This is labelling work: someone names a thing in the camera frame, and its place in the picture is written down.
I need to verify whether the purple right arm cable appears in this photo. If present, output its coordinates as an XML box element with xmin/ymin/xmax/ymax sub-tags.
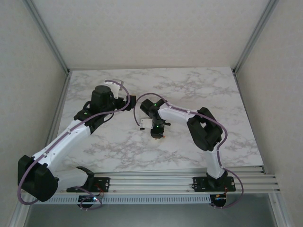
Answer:
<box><xmin>134</xmin><ymin>92</ymin><xmax>244</xmax><ymax>210</ymax></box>

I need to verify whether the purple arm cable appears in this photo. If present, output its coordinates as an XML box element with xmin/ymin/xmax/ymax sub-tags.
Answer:
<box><xmin>18</xmin><ymin>79</ymin><xmax>131</xmax><ymax>211</ymax></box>
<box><xmin>134</xmin><ymin>92</ymin><xmax>244</xmax><ymax>210</ymax></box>

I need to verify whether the white slotted cable duct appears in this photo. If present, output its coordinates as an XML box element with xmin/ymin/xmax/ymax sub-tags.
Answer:
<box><xmin>30</xmin><ymin>195</ymin><xmax>211</xmax><ymax>204</ymax></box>

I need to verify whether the aluminium corner frame post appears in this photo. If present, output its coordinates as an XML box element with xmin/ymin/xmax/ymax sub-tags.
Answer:
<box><xmin>22</xmin><ymin>0</ymin><xmax>71</xmax><ymax>75</ymax></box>
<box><xmin>231</xmin><ymin>0</ymin><xmax>281</xmax><ymax>76</ymax></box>

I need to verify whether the aluminium side frame rail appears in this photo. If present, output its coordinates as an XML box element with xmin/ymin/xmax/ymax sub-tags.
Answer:
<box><xmin>35</xmin><ymin>70</ymin><xmax>73</xmax><ymax>175</ymax></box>

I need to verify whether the black controller board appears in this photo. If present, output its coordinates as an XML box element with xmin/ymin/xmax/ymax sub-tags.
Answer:
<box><xmin>78</xmin><ymin>195</ymin><xmax>100</xmax><ymax>203</ymax></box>
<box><xmin>210</xmin><ymin>193</ymin><xmax>228</xmax><ymax>204</ymax></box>

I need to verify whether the aluminium lower frame leg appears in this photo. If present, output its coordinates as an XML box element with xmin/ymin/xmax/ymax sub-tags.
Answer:
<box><xmin>9</xmin><ymin>192</ymin><xmax>33</xmax><ymax>227</ymax></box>
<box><xmin>268</xmin><ymin>192</ymin><xmax>293</xmax><ymax>227</ymax></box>

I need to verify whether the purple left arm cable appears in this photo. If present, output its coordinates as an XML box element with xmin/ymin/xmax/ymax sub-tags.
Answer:
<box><xmin>18</xmin><ymin>79</ymin><xmax>131</xmax><ymax>211</ymax></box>

